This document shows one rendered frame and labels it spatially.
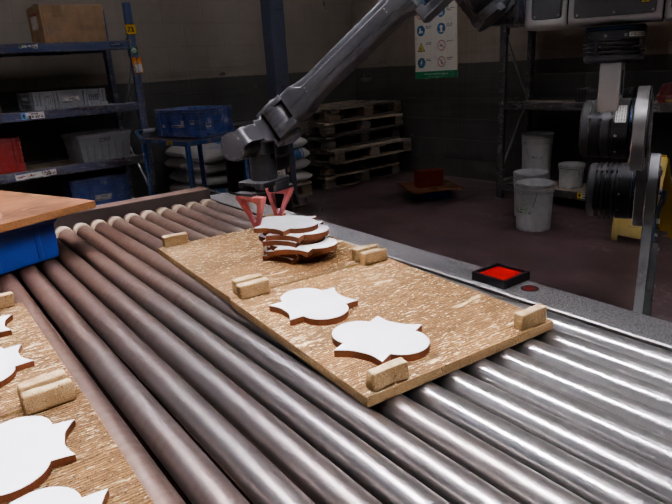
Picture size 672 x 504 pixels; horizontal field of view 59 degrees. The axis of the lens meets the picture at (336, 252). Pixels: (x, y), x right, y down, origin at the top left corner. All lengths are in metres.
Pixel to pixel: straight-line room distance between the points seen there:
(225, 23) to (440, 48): 2.34
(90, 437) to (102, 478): 0.08
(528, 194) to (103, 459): 4.26
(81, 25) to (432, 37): 3.63
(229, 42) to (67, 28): 1.99
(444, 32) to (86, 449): 6.48
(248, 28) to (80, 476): 6.49
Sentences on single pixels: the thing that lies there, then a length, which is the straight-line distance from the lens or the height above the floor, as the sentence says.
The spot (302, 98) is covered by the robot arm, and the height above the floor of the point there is 1.26.
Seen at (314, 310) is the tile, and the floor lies 0.95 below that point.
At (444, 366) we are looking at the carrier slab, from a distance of 0.81.
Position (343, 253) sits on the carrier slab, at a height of 0.94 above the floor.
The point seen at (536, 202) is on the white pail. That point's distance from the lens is 4.75.
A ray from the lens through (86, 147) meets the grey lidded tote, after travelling 5.48.
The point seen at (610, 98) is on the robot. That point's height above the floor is 1.21.
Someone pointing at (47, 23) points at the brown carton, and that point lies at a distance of 5.43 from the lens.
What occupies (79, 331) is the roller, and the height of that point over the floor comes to 0.92.
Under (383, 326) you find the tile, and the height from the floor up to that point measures 0.95.
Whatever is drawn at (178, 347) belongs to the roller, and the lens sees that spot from 0.96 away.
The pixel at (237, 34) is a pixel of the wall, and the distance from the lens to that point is 6.90.
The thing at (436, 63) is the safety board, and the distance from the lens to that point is 7.00.
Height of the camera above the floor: 1.32
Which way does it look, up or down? 18 degrees down
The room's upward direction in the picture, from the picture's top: 3 degrees counter-clockwise
